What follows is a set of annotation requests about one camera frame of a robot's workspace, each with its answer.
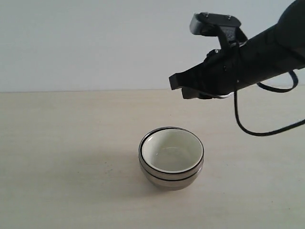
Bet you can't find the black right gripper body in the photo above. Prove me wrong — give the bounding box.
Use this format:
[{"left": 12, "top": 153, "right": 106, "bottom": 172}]
[{"left": 202, "top": 49, "right": 239, "bottom": 97}]

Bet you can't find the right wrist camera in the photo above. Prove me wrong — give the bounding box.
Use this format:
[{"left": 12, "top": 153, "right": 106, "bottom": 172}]
[{"left": 189, "top": 12, "right": 247, "bottom": 49}]

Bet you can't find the ribbed stainless steel bowl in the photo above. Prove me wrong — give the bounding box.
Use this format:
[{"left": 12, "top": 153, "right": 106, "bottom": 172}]
[{"left": 138, "top": 126, "right": 204, "bottom": 180}]

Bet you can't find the smooth stainless steel bowl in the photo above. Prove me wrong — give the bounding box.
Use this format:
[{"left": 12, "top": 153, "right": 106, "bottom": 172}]
[{"left": 140, "top": 166, "right": 202, "bottom": 191}]

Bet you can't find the cream ceramic bowl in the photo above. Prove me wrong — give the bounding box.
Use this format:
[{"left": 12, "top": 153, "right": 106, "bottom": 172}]
[{"left": 140, "top": 128, "right": 203, "bottom": 173}]

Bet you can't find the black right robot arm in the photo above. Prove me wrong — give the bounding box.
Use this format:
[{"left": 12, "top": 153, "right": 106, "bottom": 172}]
[{"left": 169, "top": 0, "right": 305, "bottom": 99}]

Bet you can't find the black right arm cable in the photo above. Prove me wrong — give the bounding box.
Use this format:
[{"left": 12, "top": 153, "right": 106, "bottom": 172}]
[{"left": 233, "top": 69, "right": 305, "bottom": 137}]

